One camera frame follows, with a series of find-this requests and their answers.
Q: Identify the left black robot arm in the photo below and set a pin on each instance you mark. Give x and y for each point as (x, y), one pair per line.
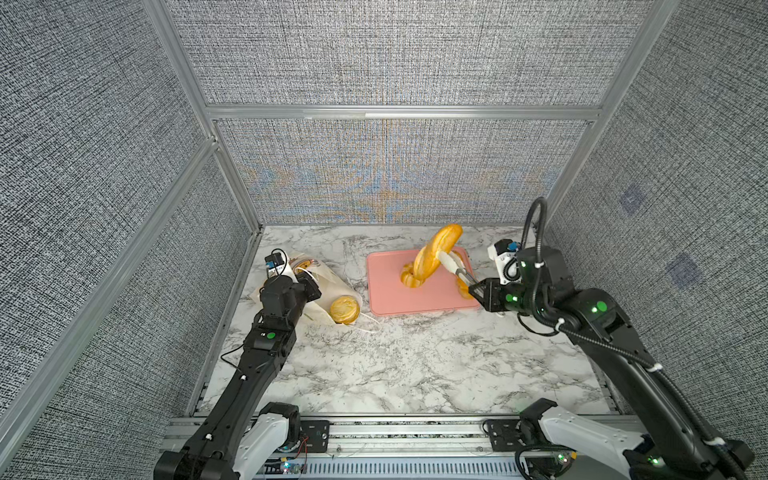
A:
(252, 372)

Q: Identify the twisted yellow fake bread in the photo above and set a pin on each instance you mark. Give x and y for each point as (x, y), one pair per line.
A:
(462, 285)

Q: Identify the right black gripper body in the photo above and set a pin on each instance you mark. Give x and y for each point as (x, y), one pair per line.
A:
(500, 296)

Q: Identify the aluminium cage frame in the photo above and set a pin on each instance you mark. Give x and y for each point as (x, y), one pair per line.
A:
(149, 148)

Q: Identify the long golden fake baguette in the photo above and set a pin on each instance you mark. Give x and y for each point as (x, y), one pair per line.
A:
(427, 260)

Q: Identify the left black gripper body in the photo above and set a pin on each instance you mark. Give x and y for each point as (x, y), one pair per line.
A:
(306, 289)

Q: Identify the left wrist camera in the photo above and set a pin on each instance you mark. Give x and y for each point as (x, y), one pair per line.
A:
(277, 263)

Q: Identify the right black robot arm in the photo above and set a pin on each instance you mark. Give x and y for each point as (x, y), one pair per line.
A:
(677, 443)

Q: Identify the round brown fake bun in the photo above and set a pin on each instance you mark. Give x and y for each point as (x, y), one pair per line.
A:
(344, 310)

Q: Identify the white printed paper bag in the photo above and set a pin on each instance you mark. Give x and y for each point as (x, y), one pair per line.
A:
(332, 286)

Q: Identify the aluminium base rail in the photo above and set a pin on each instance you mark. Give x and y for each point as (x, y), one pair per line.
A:
(395, 447)

